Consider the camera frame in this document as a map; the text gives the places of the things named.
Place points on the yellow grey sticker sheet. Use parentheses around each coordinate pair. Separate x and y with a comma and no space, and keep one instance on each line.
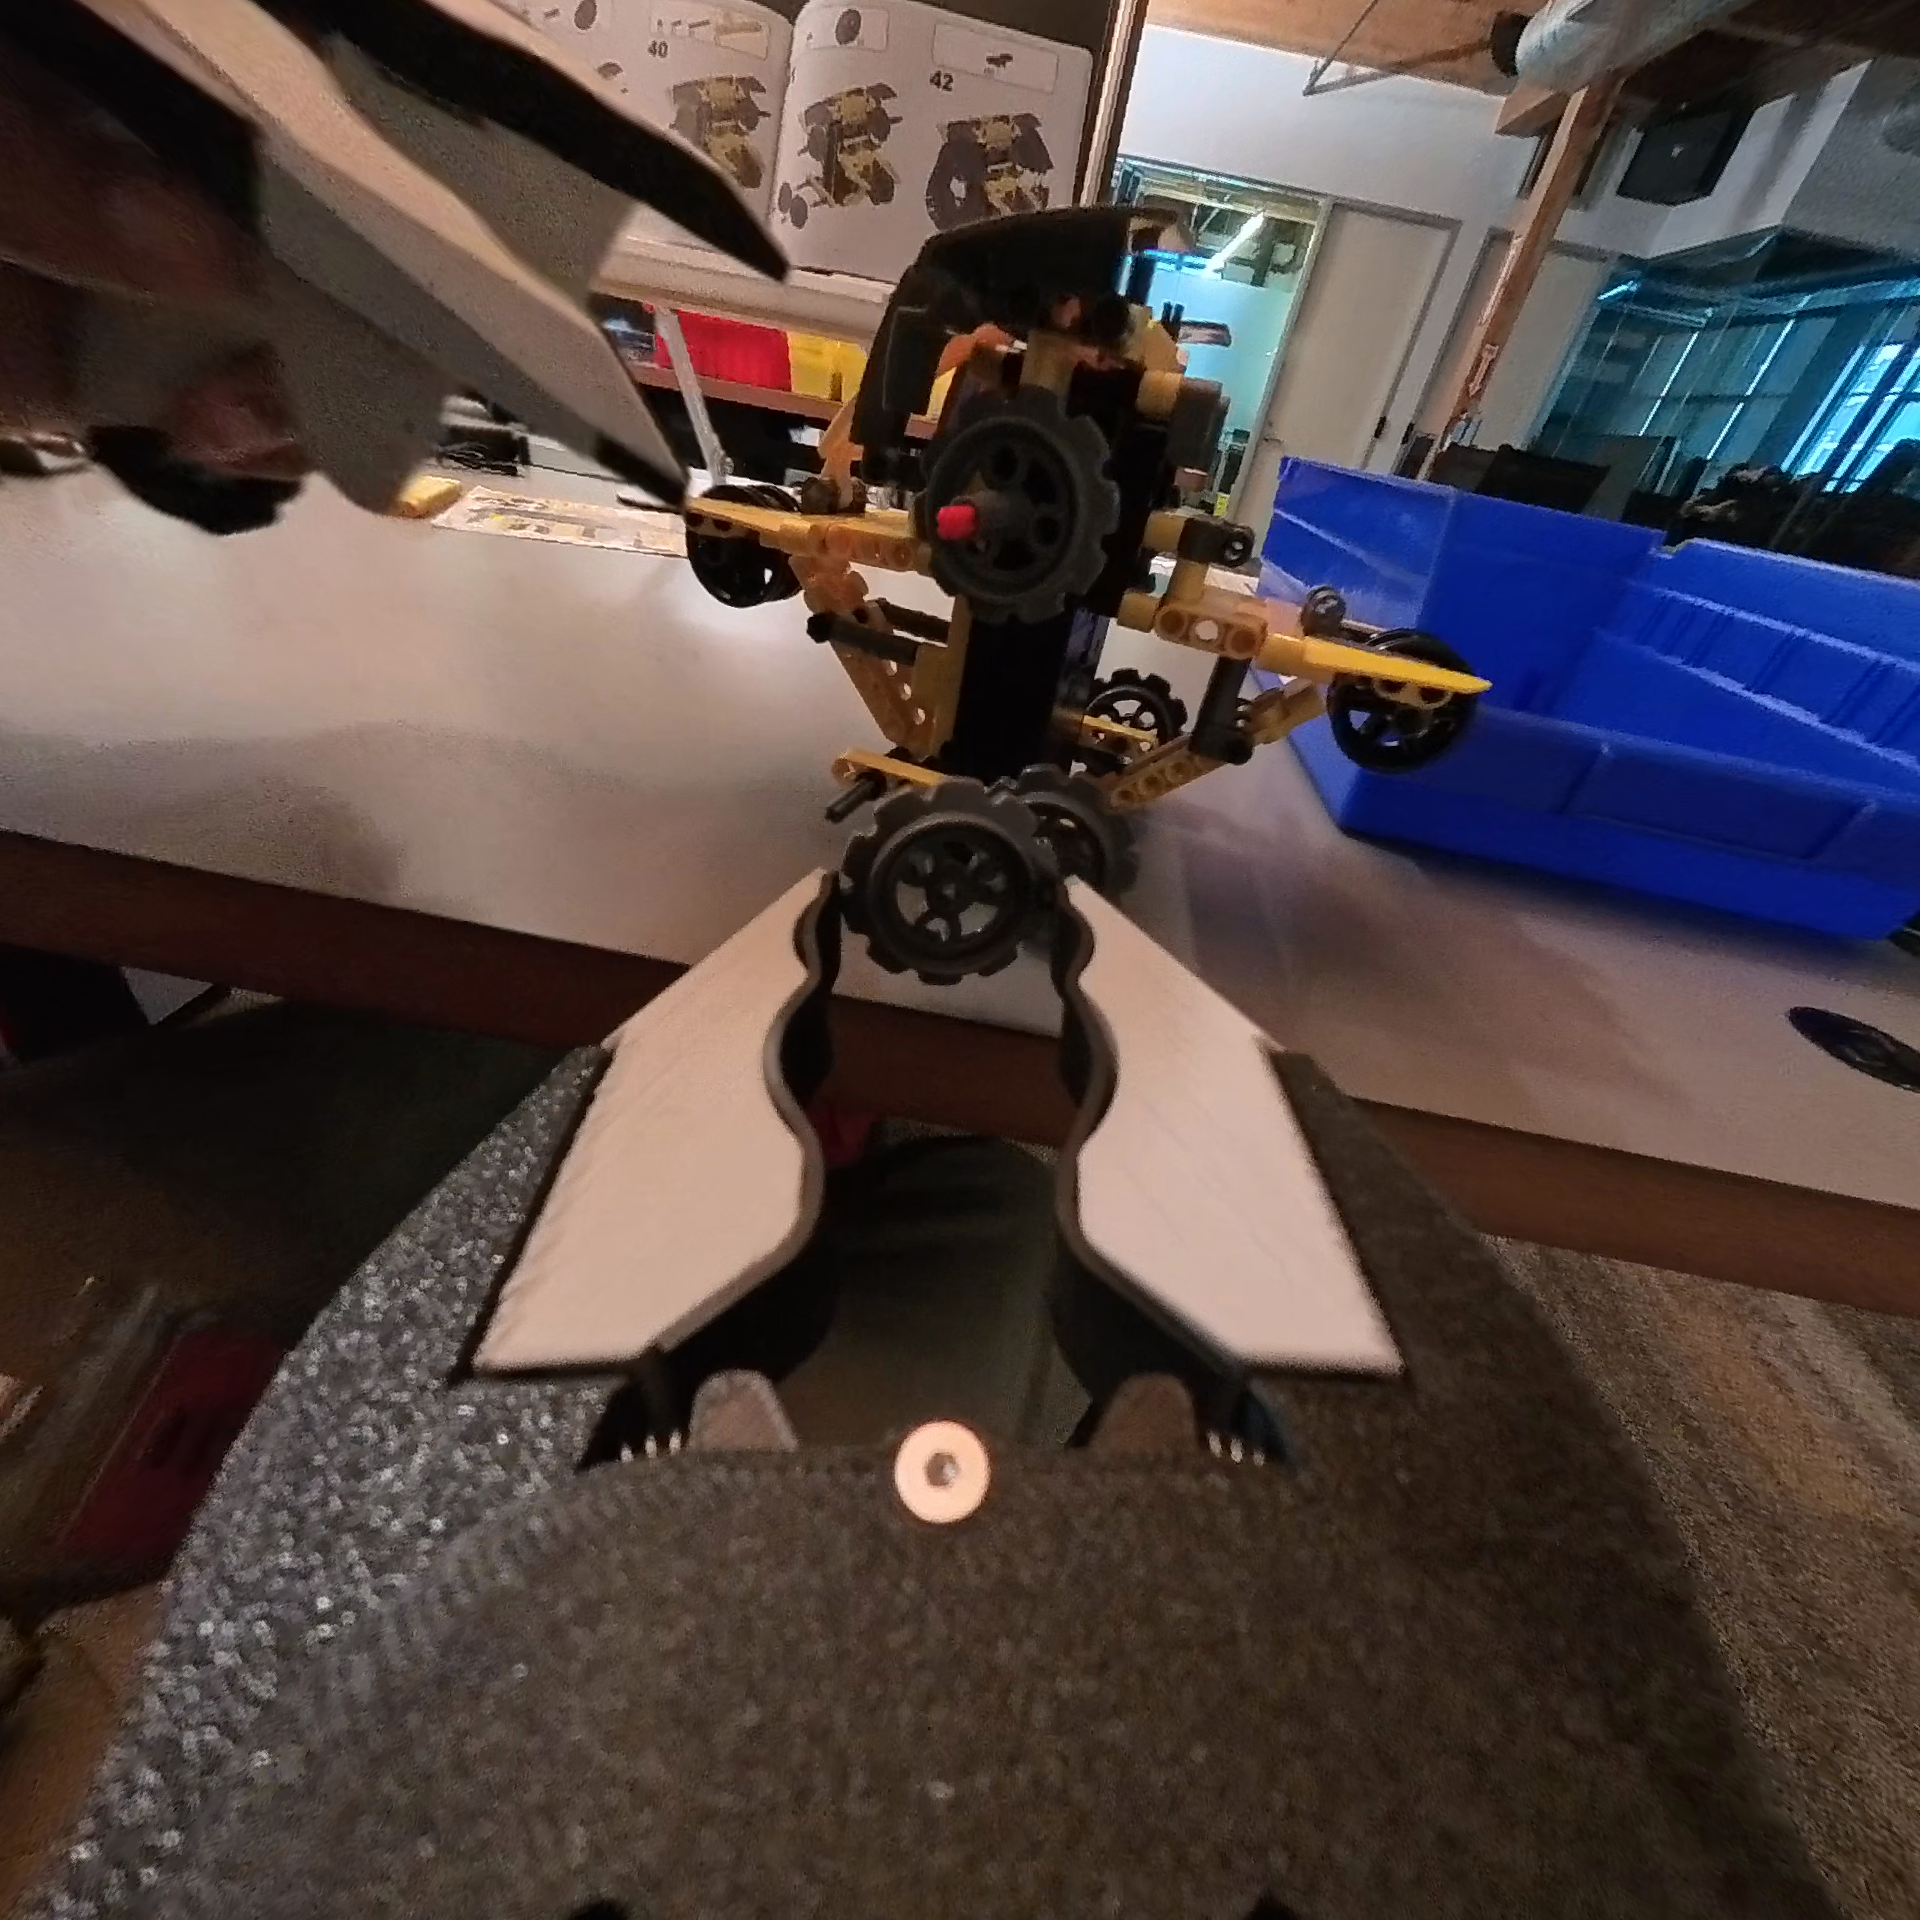
(557,518)

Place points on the yellow plastic toy piece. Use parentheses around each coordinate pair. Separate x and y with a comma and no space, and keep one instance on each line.
(426,495)

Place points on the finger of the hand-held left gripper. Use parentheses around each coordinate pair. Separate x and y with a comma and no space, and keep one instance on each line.
(481,272)
(631,151)

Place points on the silver ventilation duct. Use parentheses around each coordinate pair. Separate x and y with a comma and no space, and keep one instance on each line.
(1622,29)

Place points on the black display panel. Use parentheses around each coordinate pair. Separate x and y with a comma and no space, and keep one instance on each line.
(1121,91)

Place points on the black wall monitor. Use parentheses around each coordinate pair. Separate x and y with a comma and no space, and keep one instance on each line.
(1680,153)

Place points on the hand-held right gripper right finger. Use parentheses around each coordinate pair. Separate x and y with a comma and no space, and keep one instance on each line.
(1231,1185)

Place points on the toy instruction booklet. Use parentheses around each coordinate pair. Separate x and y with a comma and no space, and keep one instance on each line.
(900,137)

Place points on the blue storage bin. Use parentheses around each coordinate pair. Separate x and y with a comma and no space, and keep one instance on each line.
(1576,674)

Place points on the red storage bin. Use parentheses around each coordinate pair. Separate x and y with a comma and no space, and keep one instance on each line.
(721,349)

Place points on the yellow black toy vehicle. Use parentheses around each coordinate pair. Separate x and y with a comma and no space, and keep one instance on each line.
(1020,511)

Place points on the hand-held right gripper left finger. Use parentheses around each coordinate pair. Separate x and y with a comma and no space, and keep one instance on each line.
(661,1185)

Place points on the yellow storage bin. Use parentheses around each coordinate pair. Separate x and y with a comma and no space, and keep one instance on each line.
(829,369)

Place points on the person's left hand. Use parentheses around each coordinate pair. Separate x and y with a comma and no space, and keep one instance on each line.
(136,301)

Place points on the dark grey toy gear wheel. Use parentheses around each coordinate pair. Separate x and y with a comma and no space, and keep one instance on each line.
(947,888)

